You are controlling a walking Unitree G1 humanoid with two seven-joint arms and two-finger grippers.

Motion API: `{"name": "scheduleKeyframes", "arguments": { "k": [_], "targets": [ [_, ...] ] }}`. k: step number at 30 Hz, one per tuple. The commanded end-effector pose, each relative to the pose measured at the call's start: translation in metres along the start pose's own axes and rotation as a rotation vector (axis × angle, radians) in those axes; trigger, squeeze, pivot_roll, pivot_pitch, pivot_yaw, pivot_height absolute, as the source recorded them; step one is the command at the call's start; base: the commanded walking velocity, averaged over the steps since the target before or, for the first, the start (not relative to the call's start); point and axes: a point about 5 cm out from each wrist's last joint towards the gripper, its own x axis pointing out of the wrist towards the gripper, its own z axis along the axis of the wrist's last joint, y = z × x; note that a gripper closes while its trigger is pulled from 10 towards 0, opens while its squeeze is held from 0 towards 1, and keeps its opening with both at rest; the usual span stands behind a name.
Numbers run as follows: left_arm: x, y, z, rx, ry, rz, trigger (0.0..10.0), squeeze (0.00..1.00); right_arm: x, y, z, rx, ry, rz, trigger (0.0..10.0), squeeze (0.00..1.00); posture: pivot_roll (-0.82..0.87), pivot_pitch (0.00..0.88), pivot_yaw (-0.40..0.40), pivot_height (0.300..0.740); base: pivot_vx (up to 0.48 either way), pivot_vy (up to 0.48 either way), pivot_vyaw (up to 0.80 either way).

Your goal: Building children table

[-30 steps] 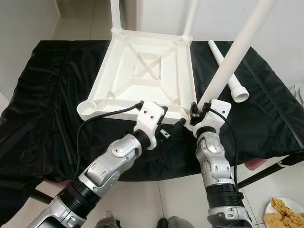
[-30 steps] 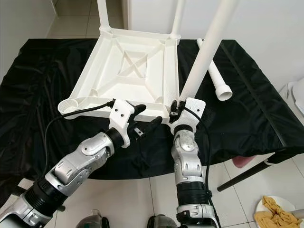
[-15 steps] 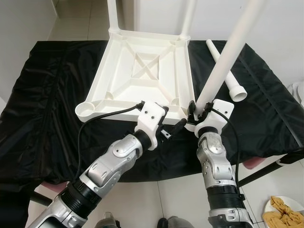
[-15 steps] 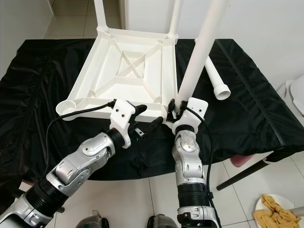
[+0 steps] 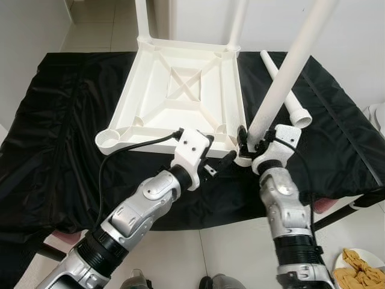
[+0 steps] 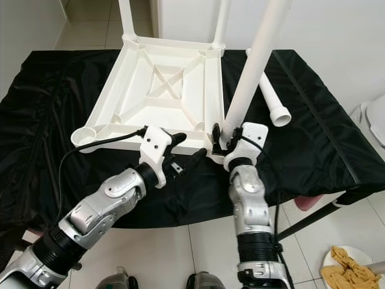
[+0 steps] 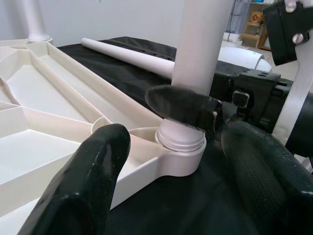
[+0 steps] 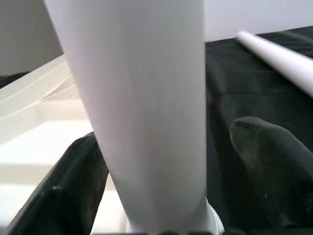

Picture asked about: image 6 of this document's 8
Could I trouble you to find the grey robot foot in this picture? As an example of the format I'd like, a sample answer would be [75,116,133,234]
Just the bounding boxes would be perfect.
[96,266,140,289]
[183,270,227,289]

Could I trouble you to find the white plastic chair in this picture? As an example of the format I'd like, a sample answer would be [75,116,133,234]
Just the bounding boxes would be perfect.
[348,93,385,149]

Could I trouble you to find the beige stick handle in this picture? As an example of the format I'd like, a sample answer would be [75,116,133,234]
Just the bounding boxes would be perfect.
[363,261,385,277]

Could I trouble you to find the grey left robot foot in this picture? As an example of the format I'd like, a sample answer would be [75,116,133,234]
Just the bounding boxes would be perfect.
[96,266,140,289]

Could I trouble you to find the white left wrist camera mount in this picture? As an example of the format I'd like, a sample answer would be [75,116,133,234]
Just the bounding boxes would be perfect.
[137,125,175,190]

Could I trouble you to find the white plastic table top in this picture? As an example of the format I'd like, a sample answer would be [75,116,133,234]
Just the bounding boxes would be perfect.
[70,35,226,163]

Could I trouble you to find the black table cloth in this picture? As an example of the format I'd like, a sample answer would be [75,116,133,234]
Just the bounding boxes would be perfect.
[0,49,385,266]

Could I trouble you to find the white plastic table leg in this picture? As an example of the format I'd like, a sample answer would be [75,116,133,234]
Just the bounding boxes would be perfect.
[211,0,231,49]
[220,0,293,146]
[117,0,137,44]
[245,49,292,128]

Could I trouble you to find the grey right robot foot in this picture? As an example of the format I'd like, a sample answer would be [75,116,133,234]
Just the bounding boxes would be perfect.
[183,270,227,289]

